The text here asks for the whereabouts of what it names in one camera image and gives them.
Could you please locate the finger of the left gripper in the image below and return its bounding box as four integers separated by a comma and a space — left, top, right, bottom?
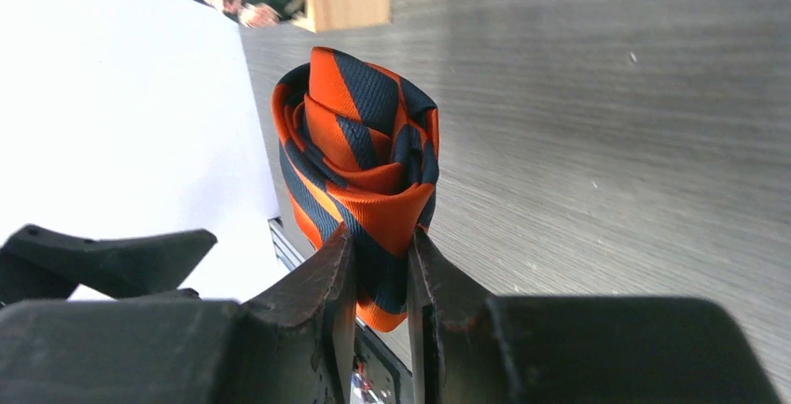
1, 224, 217, 306

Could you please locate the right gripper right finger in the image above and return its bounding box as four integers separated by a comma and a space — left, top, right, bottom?
408, 230, 780, 403

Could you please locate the orange navy striped tie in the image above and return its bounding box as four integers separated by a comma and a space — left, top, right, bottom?
271, 47, 440, 332

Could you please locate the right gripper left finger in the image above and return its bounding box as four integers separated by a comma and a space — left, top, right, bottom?
1, 227, 356, 403

